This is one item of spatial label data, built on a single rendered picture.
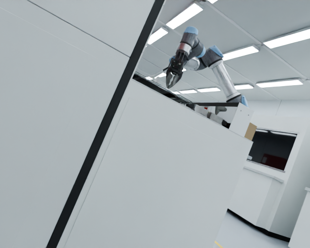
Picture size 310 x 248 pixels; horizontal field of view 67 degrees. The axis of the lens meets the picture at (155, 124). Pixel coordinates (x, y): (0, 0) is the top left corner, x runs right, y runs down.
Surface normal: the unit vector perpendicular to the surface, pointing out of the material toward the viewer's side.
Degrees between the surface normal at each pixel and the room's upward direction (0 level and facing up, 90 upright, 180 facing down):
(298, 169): 90
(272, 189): 90
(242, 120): 90
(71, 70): 90
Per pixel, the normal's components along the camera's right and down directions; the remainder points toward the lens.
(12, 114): 0.37, 0.08
